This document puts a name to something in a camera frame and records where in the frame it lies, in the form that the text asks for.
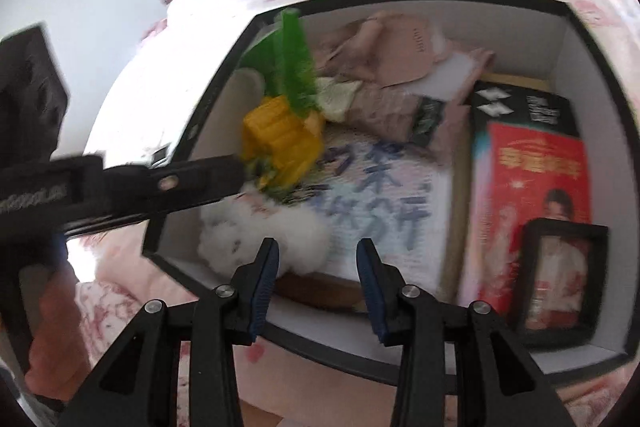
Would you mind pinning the white paper sheet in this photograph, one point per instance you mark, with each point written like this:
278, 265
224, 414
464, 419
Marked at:
452, 77

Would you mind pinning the yellow corn toy green leaves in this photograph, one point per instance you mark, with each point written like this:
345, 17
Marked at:
280, 137

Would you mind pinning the white plush toy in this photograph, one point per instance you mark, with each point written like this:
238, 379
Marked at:
300, 237

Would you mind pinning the red printed book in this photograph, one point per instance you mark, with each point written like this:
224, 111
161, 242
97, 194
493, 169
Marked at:
525, 177

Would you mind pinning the small dark sachet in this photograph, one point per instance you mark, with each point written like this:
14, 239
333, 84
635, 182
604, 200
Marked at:
426, 122

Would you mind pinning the brown paper packet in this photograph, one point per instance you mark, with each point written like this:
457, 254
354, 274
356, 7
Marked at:
385, 112

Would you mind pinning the person's left hand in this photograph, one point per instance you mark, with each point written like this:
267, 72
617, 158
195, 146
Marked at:
55, 327

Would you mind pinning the black storage box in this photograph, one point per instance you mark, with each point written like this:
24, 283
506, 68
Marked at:
585, 107

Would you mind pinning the beige paper packet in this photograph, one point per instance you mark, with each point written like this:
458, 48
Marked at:
400, 52

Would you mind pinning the white book blue lettering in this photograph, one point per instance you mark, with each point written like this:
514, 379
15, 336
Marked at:
400, 217

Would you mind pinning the black photo frame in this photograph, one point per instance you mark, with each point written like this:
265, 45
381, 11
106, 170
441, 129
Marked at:
560, 229

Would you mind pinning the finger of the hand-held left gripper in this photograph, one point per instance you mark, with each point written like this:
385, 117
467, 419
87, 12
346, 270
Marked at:
175, 184

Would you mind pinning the pale green folded cloth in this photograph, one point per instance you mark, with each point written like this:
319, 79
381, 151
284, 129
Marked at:
340, 99

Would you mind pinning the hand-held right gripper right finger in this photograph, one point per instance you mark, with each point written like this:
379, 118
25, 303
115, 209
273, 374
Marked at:
372, 292

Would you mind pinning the black booklet white marks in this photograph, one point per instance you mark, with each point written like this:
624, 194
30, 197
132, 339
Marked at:
530, 112

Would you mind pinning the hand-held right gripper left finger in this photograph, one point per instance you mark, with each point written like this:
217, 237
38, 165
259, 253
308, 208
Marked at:
267, 277

